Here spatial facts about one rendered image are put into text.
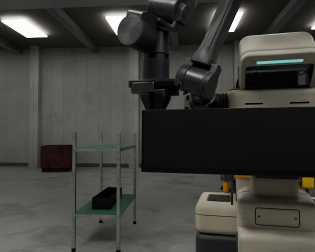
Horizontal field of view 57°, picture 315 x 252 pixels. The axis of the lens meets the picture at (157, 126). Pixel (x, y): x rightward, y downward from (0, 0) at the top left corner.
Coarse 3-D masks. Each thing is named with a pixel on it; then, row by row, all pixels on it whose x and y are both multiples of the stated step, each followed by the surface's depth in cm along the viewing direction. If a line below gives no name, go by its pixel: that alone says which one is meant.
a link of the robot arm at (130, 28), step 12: (132, 12) 53; (144, 12) 53; (180, 12) 57; (120, 24) 54; (132, 24) 53; (144, 24) 53; (156, 24) 57; (168, 24) 58; (180, 24) 59; (120, 36) 54; (132, 36) 53; (144, 36) 53; (156, 36) 56; (144, 48) 56
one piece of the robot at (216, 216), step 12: (312, 180) 123; (204, 192) 136; (216, 192) 135; (228, 192) 132; (204, 204) 116; (216, 204) 115; (228, 204) 114; (204, 216) 115; (216, 216) 114; (228, 216) 113; (204, 228) 115; (216, 228) 114; (228, 228) 112; (204, 240) 115; (216, 240) 114; (228, 240) 113
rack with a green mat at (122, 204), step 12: (72, 132) 270; (72, 144) 270; (72, 156) 270; (72, 168) 270; (72, 180) 269; (72, 192) 269; (72, 204) 269; (84, 204) 302; (120, 204) 302; (72, 216) 268; (84, 216) 267; (96, 216) 266; (108, 216) 265; (72, 228) 268; (72, 240) 268
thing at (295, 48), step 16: (288, 32) 86; (304, 32) 84; (240, 48) 86; (256, 48) 82; (272, 48) 81; (288, 48) 80; (304, 48) 78; (240, 64) 83; (256, 64) 82; (272, 64) 81; (288, 64) 80; (304, 64) 79; (240, 80) 86; (256, 80) 85; (272, 80) 84; (288, 80) 83; (304, 80) 82
